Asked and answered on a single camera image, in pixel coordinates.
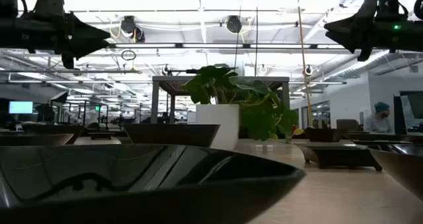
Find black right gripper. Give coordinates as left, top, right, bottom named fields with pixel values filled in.
left=324, top=0, right=403, bottom=62

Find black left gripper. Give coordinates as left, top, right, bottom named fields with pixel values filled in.
left=31, top=14, right=112, bottom=69

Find black wavy round plate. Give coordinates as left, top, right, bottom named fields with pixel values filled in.
left=365, top=143, right=423, bottom=202
left=0, top=133, right=75, bottom=147
left=0, top=143, right=307, bottom=224

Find green plant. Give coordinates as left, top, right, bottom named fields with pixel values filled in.
left=180, top=63, right=305, bottom=151

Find long ceiling light strip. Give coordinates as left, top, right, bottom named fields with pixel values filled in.
left=108, top=42, right=346, bottom=50

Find black studio lamp shade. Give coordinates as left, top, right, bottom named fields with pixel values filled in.
left=49, top=91, right=69, bottom=104

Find lit blue computer monitor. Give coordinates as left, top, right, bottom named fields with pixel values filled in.
left=8, top=100, right=34, bottom=115

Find person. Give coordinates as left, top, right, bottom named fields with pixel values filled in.
left=362, top=101, right=394, bottom=134

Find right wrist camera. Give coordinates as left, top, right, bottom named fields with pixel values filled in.
left=376, top=0, right=403, bottom=20

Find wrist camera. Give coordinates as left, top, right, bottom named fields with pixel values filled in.
left=376, top=0, right=403, bottom=20
left=32, top=0, right=65, bottom=19

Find black ceiling cord reel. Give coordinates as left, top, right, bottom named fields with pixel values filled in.
left=119, top=15, right=146, bottom=43
left=225, top=15, right=243, bottom=34

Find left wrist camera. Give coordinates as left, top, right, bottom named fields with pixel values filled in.
left=32, top=0, right=65, bottom=19

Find yellow hanging power cable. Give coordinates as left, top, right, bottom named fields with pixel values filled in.
left=295, top=0, right=314, bottom=128

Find black hanging cable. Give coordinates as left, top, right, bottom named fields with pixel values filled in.
left=254, top=0, right=259, bottom=77

